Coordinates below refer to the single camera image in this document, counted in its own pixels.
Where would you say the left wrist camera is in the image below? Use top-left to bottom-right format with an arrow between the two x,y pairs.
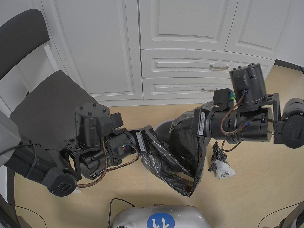
109,113 -> 124,130

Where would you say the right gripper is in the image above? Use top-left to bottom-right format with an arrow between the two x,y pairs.
193,107 -> 240,143

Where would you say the white wardrobe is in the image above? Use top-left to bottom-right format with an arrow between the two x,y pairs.
25,0 -> 295,108

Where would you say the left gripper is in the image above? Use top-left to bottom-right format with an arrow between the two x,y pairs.
107,125 -> 158,166

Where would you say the white chair dark grey seat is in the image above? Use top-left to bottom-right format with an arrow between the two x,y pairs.
0,9 -> 101,195

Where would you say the black plastic bag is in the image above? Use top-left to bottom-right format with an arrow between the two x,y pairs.
140,101 -> 215,196

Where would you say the white trash bin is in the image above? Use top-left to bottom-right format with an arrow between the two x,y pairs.
154,120 -> 172,142

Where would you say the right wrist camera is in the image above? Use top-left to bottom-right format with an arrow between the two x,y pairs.
213,89 -> 235,109

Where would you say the black plastic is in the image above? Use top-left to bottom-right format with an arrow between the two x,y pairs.
208,141 -> 229,172

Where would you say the black cable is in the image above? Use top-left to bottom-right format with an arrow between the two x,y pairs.
258,203 -> 300,228
108,198 -> 136,227
13,204 -> 47,228

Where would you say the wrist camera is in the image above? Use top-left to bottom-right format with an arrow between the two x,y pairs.
109,113 -> 124,130
213,89 -> 235,109

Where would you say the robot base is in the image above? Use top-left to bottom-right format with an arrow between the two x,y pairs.
112,205 -> 213,228

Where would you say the crumpled white paper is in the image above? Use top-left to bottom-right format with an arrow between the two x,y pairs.
212,160 -> 236,179

